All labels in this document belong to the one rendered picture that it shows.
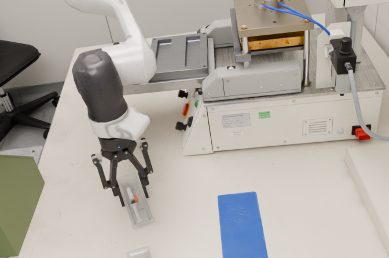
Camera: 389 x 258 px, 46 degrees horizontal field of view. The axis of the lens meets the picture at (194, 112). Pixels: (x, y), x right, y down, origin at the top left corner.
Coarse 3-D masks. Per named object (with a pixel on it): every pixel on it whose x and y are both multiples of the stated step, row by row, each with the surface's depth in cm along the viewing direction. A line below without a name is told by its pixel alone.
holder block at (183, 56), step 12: (168, 36) 136; (180, 36) 135; (192, 36) 135; (204, 36) 133; (156, 48) 131; (168, 48) 134; (180, 48) 130; (192, 48) 132; (204, 48) 128; (156, 60) 129; (168, 60) 128; (180, 60) 124; (192, 60) 126; (204, 60) 123; (156, 72) 121; (168, 72) 121; (180, 72) 121; (192, 72) 120; (204, 72) 120
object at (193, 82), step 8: (208, 40) 136; (208, 48) 133; (208, 56) 129; (208, 64) 125; (208, 72) 122; (160, 80) 122; (168, 80) 122; (176, 80) 121; (184, 80) 121; (192, 80) 121; (200, 80) 121; (128, 88) 123; (136, 88) 123; (144, 88) 122; (152, 88) 122; (160, 88) 122; (168, 88) 122; (176, 88) 122; (184, 88) 122; (192, 88) 122
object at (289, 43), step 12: (252, 36) 116; (264, 36) 116; (276, 36) 115; (288, 36) 114; (300, 36) 113; (252, 48) 116; (264, 48) 116; (276, 48) 116; (288, 48) 115; (300, 48) 115
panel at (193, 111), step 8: (200, 88) 127; (200, 96) 124; (184, 104) 149; (192, 104) 134; (200, 104) 121; (192, 112) 130; (184, 120) 140; (192, 120) 127; (184, 136) 133; (184, 144) 130
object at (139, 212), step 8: (120, 176) 123; (128, 176) 123; (136, 176) 122; (120, 184) 121; (128, 184) 121; (136, 184) 120; (128, 192) 118; (136, 192) 118; (128, 200) 116; (136, 200) 116; (144, 200) 115; (128, 208) 114; (136, 208) 113; (144, 208) 113; (136, 216) 111; (144, 216) 111; (152, 216) 111; (136, 224) 109
